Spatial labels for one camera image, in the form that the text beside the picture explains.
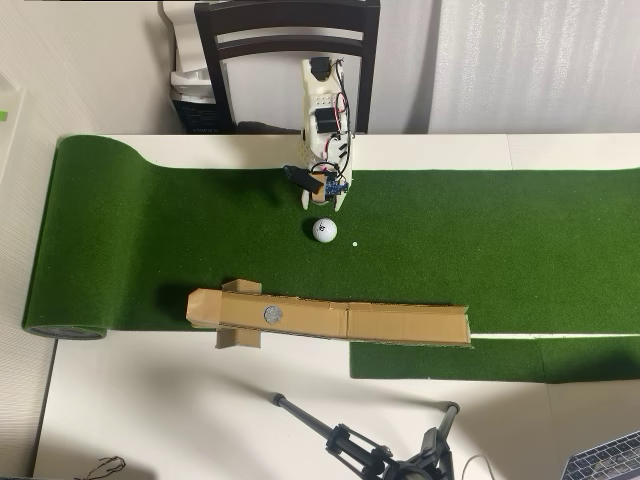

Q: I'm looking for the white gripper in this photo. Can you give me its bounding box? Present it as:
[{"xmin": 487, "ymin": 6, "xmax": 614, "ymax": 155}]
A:
[{"xmin": 300, "ymin": 149, "xmax": 356, "ymax": 211}]

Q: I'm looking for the white golf ball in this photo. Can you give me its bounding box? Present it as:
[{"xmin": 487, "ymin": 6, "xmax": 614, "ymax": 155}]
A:
[{"xmin": 312, "ymin": 217, "xmax": 339, "ymax": 244}]

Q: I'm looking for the cardboard ramp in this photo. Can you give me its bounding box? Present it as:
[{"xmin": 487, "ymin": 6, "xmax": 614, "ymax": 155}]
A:
[{"xmin": 185, "ymin": 278, "xmax": 474, "ymax": 351}]

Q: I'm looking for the dark printed box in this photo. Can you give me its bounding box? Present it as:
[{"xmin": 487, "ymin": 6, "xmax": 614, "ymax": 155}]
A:
[{"xmin": 172, "ymin": 97, "xmax": 236, "ymax": 135}]

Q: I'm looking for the long green turf mat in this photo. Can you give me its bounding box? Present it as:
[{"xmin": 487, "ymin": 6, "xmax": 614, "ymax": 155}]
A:
[{"xmin": 22, "ymin": 133, "xmax": 640, "ymax": 342}]

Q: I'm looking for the white plastic appliance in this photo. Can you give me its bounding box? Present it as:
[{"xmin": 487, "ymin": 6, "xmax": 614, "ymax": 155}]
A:
[{"xmin": 168, "ymin": 69, "xmax": 217, "ymax": 104}]

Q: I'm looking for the dark wooden chair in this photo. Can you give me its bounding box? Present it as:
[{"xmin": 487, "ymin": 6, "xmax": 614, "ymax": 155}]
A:
[{"xmin": 193, "ymin": 0, "xmax": 381, "ymax": 136}]

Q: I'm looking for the white foam packaging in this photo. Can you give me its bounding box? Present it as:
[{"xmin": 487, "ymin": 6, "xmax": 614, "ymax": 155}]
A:
[{"xmin": 158, "ymin": 0, "xmax": 212, "ymax": 75}]

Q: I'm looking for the black tripod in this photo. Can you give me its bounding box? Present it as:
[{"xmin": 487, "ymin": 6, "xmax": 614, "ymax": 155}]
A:
[{"xmin": 269, "ymin": 392, "xmax": 461, "ymax": 480}]

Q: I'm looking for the white curtain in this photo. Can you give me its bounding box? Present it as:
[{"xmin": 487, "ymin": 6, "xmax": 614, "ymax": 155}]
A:
[{"xmin": 427, "ymin": 0, "xmax": 640, "ymax": 135}]

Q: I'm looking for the laptop corner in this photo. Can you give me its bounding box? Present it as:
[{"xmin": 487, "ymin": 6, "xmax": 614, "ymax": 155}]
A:
[{"xmin": 559, "ymin": 432, "xmax": 640, "ymax": 480}]

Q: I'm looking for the tan cardboard camera mount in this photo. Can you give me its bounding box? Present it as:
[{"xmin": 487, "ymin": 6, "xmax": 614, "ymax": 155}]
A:
[{"xmin": 309, "ymin": 172, "xmax": 329, "ymax": 204}]

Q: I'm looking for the black usb cable plug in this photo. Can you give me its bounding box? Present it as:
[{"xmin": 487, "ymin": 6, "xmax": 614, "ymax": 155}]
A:
[{"xmin": 283, "ymin": 164, "xmax": 324, "ymax": 194}]

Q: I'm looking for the thin black wire bundle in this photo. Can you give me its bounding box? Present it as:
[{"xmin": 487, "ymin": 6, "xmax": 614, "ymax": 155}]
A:
[{"xmin": 82, "ymin": 455, "xmax": 126, "ymax": 479}]

